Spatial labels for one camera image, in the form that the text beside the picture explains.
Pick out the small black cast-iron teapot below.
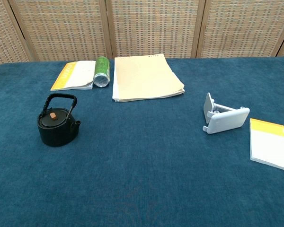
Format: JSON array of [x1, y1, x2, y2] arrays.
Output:
[[37, 93, 82, 148]]

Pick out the beige paper stack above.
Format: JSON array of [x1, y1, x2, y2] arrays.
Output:
[[112, 53, 186, 103]]

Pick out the blue table cloth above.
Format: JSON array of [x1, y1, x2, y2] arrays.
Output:
[[0, 56, 284, 227]]

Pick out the green drink can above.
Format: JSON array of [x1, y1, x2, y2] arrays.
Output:
[[93, 56, 110, 88]]

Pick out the yellow and white booklet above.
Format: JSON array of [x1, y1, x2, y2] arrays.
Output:
[[249, 118, 284, 173], [50, 61, 97, 91]]

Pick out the woven folding screen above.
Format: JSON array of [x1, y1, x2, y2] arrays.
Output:
[[0, 0, 284, 70]]

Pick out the white folding phone stand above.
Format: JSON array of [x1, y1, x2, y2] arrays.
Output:
[[202, 92, 250, 135]]

